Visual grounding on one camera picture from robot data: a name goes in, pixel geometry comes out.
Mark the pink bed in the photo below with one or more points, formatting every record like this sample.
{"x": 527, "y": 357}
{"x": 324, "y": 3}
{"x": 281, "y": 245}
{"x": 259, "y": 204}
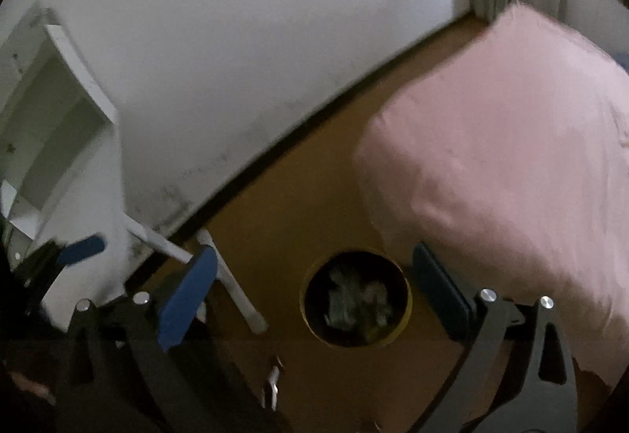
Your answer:
{"x": 506, "y": 177}

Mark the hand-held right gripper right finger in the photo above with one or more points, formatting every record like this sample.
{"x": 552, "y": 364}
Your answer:
{"x": 440, "y": 290}

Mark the heap of crumpled tissues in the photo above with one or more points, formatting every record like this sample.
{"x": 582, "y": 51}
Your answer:
{"x": 356, "y": 300}

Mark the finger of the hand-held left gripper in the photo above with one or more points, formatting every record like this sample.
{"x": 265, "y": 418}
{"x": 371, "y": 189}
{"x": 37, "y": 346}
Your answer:
{"x": 81, "y": 249}

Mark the white shelf unit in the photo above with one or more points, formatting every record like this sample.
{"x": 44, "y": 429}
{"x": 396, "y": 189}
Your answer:
{"x": 49, "y": 118}

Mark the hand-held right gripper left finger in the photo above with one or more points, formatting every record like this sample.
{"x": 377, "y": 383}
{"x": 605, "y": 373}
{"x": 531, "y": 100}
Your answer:
{"x": 189, "y": 295}

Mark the round yellow-rimmed trash bin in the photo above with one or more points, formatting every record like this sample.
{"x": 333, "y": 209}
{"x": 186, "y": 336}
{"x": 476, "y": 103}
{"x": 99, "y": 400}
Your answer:
{"x": 314, "y": 315}

